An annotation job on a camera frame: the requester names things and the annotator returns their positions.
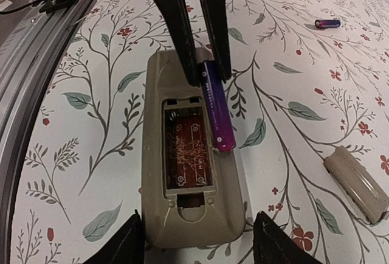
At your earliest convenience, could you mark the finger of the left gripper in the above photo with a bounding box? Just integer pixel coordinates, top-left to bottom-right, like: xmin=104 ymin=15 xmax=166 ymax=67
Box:
xmin=200 ymin=0 xmax=232 ymax=82
xmin=154 ymin=0 xmax=199 ymax=86

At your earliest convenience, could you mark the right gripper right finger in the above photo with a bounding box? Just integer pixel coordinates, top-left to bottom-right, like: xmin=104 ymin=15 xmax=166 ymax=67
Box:
xmin=253 ymin=211 xmax=321 ymax=264

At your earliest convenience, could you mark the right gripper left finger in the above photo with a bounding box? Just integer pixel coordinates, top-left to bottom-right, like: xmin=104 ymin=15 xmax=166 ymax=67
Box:
xmin=84 ymin=210 xmax=143 ymax=264

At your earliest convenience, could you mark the beige remote control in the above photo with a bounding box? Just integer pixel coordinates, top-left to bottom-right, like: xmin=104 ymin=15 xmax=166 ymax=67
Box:
xmin=142 ymin=49 xmax=245 ymax=249

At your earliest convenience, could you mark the beige battery cover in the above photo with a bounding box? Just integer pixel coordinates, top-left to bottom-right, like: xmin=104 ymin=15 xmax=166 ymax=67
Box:
xmin=323 ymin=146 xmax=388 ymax=224

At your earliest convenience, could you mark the purple battery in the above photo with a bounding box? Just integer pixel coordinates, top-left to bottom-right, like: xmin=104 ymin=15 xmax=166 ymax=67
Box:
xmin=314 ymin=19 xmax=341 ymax=29
xmin=199 ymin=60 xmax=236 ymax=151

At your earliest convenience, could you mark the floral tablecloth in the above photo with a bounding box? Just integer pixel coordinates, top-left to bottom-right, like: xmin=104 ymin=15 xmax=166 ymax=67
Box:
xmin=9 ymin=0 xmax=388 ymax=263

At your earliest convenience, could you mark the aluminium front rail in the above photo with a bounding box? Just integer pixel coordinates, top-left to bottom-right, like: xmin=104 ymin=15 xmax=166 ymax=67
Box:
xmin=1 ymin=0 xmax=96 ymax=263

